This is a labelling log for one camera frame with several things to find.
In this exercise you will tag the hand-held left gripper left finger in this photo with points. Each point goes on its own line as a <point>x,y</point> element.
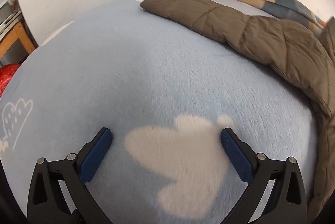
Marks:
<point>95,156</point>

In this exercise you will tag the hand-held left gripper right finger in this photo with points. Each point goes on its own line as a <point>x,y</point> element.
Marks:
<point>236,153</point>

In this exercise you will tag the brown quilted jacket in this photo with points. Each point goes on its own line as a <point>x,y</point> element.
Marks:
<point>261,35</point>

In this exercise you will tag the light blue cloud blanket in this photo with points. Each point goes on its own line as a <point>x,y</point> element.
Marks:
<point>130,69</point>

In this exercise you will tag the red bag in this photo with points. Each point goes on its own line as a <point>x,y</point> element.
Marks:
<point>7,77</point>

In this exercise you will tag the wooden table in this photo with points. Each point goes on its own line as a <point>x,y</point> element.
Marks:
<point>18,33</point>

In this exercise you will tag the white appliance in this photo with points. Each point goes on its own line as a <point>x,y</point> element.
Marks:
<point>5,9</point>

